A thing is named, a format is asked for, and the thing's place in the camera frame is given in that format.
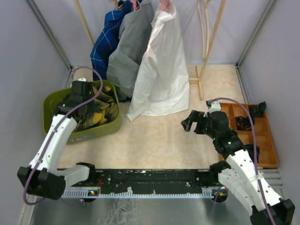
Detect wooden clothes rack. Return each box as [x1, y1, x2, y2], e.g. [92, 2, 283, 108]
[72, 0, 227, 101]

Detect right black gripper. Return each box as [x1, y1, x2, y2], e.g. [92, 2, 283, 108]
[181, 110, 218, 140]

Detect olive green plastic basket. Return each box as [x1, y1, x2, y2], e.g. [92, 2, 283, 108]
[42, 88, 122, 144]

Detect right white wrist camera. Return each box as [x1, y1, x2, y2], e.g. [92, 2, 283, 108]
[203, 100, 221, 117]

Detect white shirt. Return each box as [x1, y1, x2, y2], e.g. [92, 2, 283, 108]
[127, 2, 189, 121]

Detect yellow plaid flannel shirt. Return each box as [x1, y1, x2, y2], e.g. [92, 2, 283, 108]
[61, 82, 119, 132]

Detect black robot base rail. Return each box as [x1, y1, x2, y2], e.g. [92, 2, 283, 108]
[37, 167, 237, 203]

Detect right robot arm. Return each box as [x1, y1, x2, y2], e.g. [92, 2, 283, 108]
[181, 110, 295, 225]

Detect grey hanging shirt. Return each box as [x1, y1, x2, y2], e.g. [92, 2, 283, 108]
[106, 0, 154, 102]

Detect dark rolled cloth in tray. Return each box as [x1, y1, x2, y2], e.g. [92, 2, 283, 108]
[249, 101, 266, 118]

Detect pink plastic hanger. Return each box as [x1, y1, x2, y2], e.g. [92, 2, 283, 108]
[160, 0, 172, 11]

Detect light wooden hanger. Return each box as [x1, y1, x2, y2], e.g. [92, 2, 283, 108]
[197, 0, 210, 62]

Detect blue plaid hanging shirt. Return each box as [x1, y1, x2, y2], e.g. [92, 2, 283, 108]
[90, 0, 133, 80]

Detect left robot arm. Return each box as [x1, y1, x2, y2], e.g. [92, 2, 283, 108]
[17, 78, 98, 205]

